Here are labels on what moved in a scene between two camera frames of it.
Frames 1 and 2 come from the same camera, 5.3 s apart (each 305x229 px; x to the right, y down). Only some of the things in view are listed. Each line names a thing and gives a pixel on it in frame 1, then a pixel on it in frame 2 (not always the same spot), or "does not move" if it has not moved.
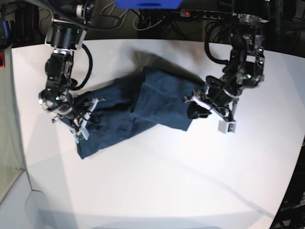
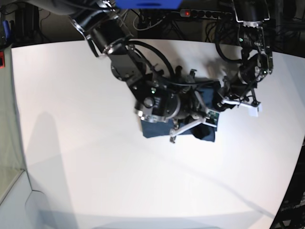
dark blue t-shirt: x=150 y=95 to x=210 y=95
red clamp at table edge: x=2 y=61 does not move
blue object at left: x=6 y=27 does not move
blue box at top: x=148 y=4 does not move
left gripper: x=81 y=132 to x=209 y=118
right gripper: x=226 y=124 to x=236 y=90
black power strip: x=206 y=14 does not move
